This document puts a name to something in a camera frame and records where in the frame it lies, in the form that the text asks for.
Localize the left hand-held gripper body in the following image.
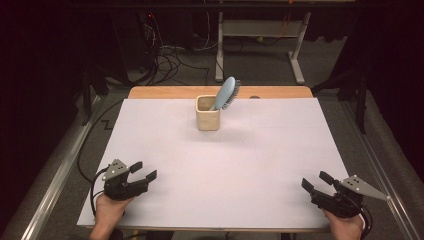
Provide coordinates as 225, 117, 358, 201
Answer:
101, 158, 150, 202

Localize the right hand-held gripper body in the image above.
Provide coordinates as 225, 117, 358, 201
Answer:
309, 174, 390, 220

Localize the beige square cup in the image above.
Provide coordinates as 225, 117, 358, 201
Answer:
194, 94, 222, 132

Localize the light blue hairbrush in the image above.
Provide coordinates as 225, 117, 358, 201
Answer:
208, 76, 242, 112

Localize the person's right hand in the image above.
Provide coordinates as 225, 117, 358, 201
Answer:
322, 209, 366, 240

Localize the person's left hand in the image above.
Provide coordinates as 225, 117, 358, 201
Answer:
89, 193, 134, 240

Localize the black metal stand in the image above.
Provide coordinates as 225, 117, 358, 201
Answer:
79, 64, 111, 126
313, 66, 371, 134

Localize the black equipment rack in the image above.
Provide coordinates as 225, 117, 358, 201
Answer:
109, 9, 161, 74

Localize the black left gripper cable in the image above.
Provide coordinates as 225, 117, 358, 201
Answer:
77, 98, 125, 218

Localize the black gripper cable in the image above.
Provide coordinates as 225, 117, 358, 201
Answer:
77, 98, 125, 218
358, 203, 374, 240

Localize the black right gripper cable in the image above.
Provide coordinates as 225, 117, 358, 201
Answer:
358, 203, 374, 240

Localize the aluminium floor rail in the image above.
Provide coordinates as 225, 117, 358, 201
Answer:
339, 98, 421, 240
19, 94, 104, 240

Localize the bundle of black floor cables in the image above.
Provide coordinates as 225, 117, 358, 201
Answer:
139, 13, 221, 86

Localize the orange cable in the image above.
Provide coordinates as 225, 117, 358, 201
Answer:
279, 0, 294, 38

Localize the white metal desk frame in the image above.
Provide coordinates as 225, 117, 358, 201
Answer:
214, 9, 313, 85

